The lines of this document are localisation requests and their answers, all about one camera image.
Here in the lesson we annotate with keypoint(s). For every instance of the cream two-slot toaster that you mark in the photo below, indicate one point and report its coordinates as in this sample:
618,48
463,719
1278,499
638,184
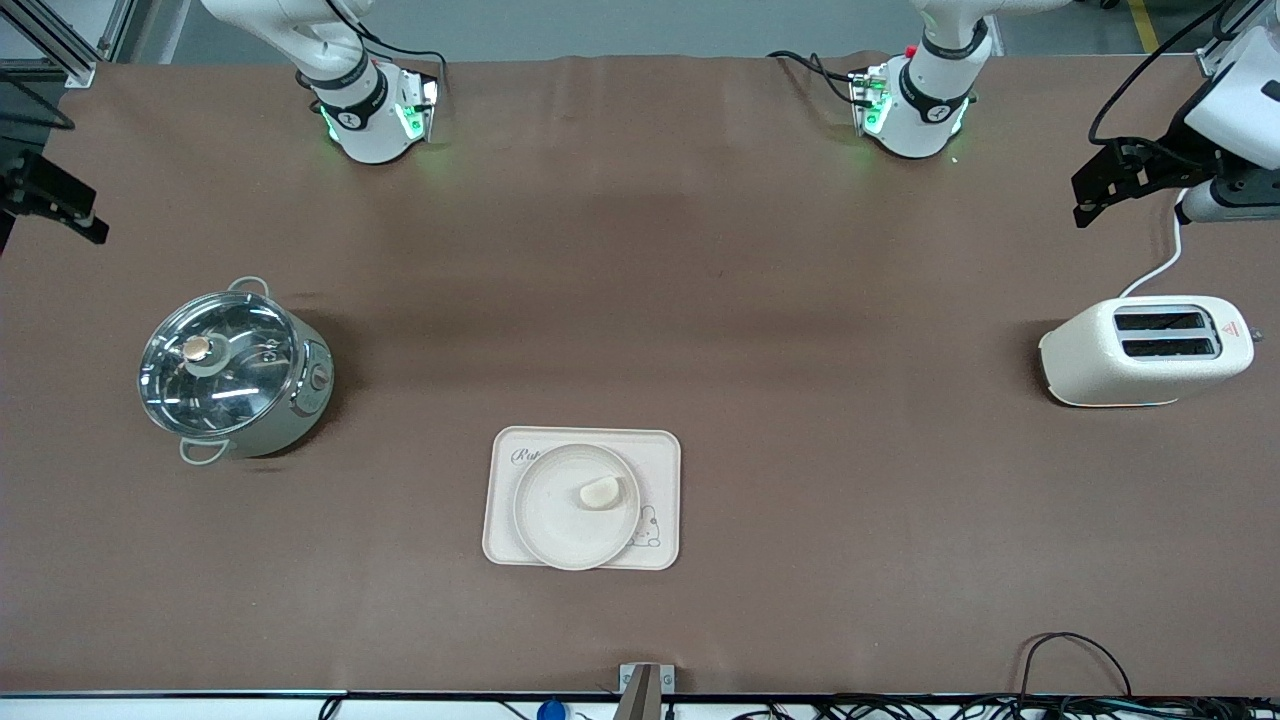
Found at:
1080,365

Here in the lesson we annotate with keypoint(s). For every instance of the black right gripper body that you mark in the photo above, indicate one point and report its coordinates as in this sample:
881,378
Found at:
22,178

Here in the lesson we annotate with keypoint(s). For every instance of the pale green electric pot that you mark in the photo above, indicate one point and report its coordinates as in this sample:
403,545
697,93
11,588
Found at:
315,390

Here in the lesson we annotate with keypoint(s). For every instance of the round cream plate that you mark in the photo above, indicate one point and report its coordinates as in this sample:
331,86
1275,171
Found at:
555,520

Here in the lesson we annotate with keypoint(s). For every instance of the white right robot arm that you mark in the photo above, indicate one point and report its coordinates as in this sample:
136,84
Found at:
370,125

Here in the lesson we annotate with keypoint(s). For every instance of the blue round cap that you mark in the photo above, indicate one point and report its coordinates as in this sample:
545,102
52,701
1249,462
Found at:
551,711

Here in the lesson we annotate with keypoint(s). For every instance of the white half bun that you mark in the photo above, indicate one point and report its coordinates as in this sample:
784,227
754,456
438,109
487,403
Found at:
600,493

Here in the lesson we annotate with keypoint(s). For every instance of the glass pot lid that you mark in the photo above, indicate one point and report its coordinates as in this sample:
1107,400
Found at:
225,375

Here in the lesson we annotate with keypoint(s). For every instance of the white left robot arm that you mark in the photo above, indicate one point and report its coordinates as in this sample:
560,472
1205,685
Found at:
925,110

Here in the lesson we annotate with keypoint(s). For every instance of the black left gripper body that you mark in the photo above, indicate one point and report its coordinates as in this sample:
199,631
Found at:
1172,157

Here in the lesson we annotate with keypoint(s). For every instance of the aluminium camera post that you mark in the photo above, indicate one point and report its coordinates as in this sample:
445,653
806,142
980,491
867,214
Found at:
645,690

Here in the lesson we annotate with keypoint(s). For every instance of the cream rabbit print tray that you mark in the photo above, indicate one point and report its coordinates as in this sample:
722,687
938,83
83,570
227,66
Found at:
662,455

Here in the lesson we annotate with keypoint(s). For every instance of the aluminium frame profile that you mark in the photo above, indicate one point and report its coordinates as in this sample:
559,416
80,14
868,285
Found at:
70,55
1225,40

